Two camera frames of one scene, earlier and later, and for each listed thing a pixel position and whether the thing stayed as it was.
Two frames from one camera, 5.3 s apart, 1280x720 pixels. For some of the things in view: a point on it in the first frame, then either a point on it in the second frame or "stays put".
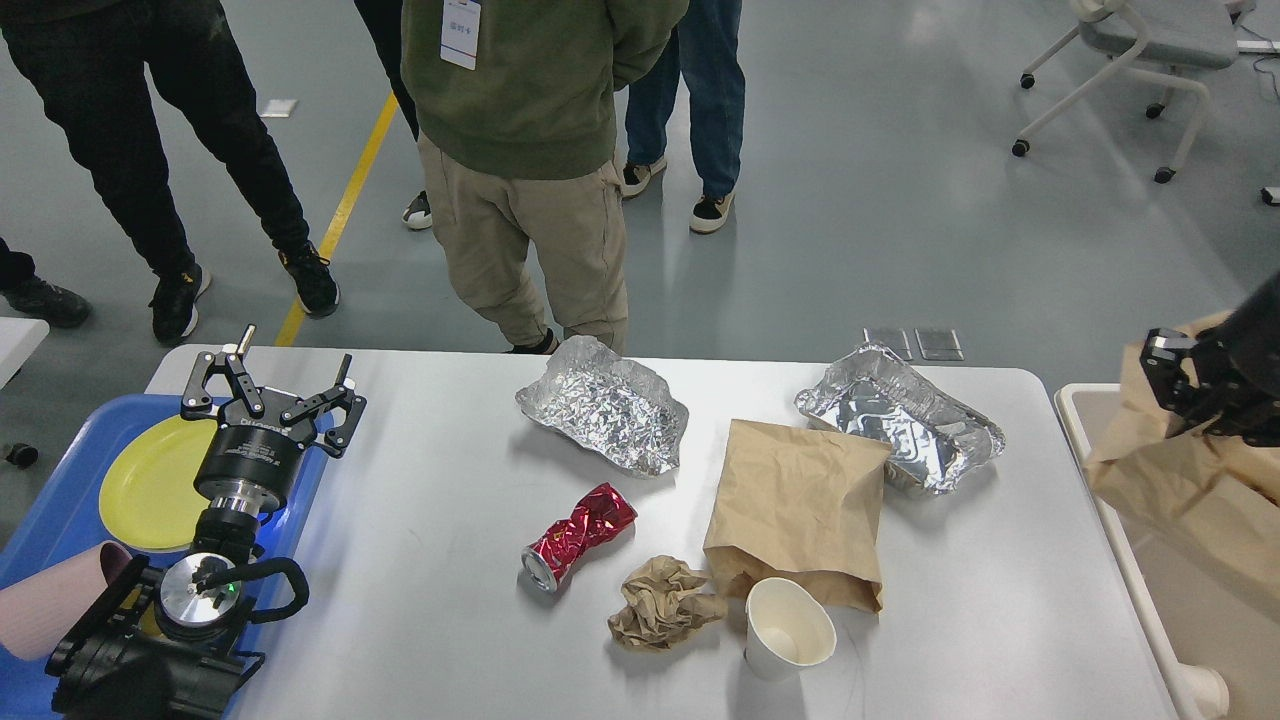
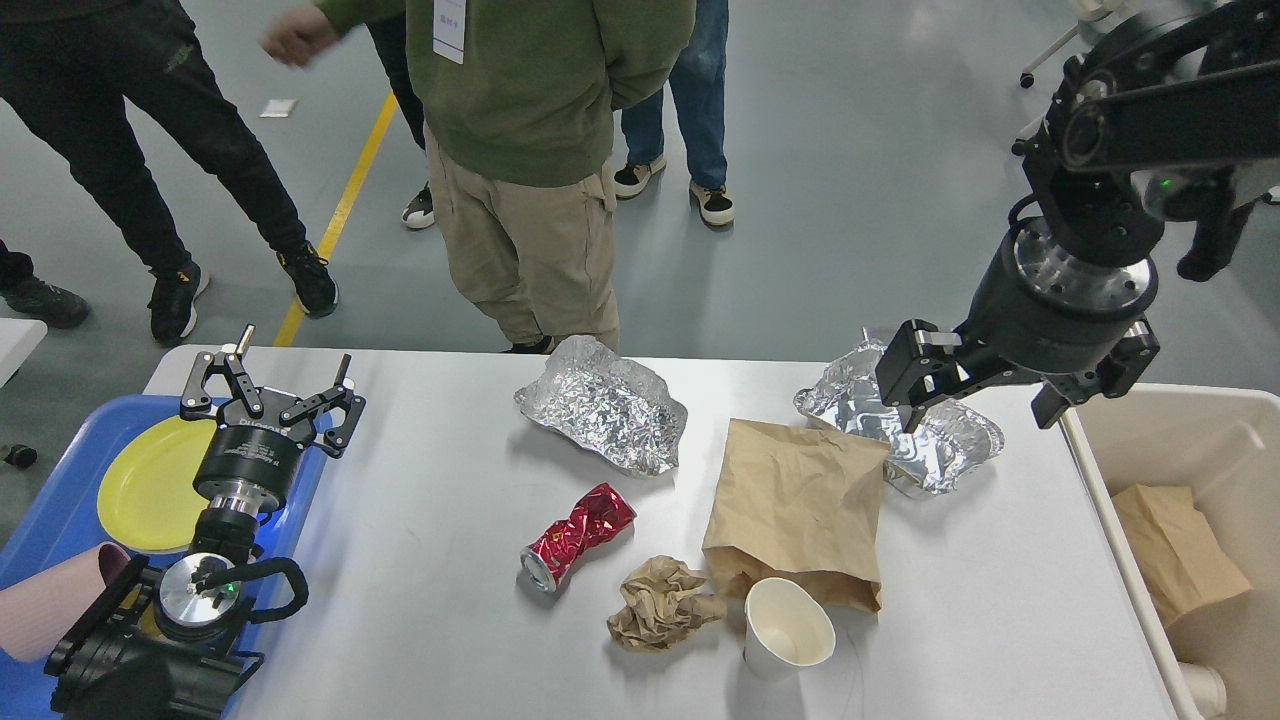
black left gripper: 252,462 stays put
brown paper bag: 1225,493 -> 1183,561
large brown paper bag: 800,503 stays put
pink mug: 36,614 stays put
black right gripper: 1239,371 -> 1046,313
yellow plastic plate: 147,491 stays put
